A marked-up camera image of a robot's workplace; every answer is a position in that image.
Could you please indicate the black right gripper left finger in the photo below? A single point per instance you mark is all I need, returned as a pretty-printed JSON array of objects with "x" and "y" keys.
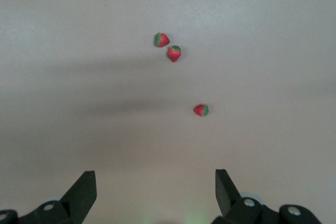
[{"x": 78, "y": 197}]

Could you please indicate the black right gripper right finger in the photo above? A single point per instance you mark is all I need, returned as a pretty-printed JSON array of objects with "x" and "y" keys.
[{"x": 225, "y": 195}]

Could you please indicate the red toy strawberry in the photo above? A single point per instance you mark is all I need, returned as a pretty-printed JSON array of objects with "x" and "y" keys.
[
  {"x": 173, "y": 54},
  {"x": 199, "y": 110},
  {"x": 163, "y": 40}
]

